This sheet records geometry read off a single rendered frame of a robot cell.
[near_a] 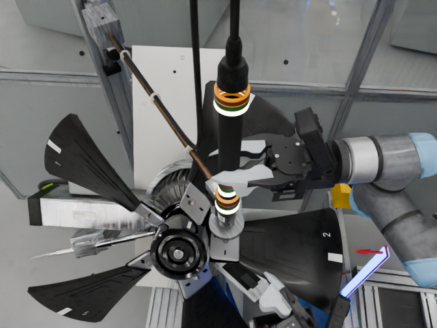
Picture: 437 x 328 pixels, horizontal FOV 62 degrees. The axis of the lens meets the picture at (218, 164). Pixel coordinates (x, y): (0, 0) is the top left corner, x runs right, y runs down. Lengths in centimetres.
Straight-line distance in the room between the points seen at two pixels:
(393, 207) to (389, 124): 97
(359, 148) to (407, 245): 18
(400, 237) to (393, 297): 130
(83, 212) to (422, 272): 74
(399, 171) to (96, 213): 69
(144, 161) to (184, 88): 23
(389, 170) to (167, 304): 149
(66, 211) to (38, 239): 136
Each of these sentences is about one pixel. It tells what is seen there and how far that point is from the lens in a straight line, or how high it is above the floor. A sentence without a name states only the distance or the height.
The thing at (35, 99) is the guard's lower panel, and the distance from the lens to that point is 170.
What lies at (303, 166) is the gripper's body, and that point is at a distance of 56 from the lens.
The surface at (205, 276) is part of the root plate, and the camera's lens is 89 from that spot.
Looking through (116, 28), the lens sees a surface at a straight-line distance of 103.
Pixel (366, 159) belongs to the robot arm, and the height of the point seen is 149.
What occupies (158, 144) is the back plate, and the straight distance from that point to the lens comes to 99.
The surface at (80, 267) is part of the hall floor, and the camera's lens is 219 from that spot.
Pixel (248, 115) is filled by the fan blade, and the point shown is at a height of 141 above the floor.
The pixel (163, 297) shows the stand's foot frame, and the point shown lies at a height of 8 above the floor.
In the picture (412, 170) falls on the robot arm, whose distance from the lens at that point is 64.
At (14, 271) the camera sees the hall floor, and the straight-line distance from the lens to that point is 232.
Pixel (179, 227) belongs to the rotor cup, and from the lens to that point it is 74.
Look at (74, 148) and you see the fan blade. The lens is 78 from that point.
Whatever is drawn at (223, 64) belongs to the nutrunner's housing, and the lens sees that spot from 41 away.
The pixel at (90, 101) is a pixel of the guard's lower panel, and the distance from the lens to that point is 159.
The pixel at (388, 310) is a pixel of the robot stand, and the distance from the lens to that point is 194.
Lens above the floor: 194
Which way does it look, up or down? 55 degrees down
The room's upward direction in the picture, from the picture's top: straight up
